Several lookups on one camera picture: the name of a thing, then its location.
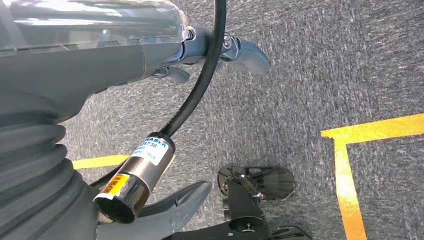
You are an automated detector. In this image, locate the black motor cable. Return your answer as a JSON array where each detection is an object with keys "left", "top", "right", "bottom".
[{"left": 158, "top": 0, "right": 228, "bottom": 139}]

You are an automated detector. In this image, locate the yellow floor tape square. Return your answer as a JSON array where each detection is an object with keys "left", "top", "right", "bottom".
[
  {"left": 320, "top": 113, "right": 424, "bottom": 240},
  {"left": 72, "top": 153, "right": 131, "bottom": 170}
]

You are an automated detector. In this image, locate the robot left arm ribbed sleeve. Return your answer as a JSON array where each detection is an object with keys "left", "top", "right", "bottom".
[{"left": 0, "top": 121, "right": 99, "bottom": 240}]

